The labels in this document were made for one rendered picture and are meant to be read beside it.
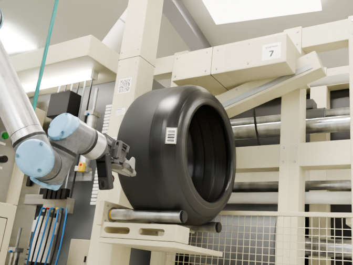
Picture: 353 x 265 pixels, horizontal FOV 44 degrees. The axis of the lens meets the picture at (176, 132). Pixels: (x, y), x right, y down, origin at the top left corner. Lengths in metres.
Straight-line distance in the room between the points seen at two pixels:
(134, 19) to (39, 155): 1.24
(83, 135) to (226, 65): 1.01
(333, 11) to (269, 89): 3.30
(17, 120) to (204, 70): 1.20
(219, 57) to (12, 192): 1.13
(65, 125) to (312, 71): 1.23
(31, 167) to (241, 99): 1.28
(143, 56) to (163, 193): 0.77
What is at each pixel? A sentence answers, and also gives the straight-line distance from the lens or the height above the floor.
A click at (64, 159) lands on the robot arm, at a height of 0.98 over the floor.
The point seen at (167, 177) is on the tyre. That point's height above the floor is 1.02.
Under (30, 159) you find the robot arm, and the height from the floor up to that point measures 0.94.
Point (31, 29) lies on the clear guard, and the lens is 2.14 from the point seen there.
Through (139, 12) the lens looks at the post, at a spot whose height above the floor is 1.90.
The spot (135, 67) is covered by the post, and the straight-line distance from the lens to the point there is 2.08.
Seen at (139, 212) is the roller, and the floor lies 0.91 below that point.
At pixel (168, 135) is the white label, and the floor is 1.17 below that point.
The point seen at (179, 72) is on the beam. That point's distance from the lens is 2.26.
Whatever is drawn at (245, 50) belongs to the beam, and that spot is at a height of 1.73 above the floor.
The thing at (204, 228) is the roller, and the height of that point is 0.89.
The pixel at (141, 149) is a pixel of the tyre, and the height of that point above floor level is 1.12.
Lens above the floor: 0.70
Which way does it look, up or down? 18 degrees up
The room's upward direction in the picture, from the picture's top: 6 degrees clockwise
